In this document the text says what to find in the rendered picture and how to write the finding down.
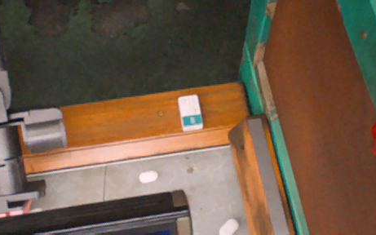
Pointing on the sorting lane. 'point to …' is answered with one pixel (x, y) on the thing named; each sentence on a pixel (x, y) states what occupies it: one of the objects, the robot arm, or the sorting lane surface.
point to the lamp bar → (102, 218)
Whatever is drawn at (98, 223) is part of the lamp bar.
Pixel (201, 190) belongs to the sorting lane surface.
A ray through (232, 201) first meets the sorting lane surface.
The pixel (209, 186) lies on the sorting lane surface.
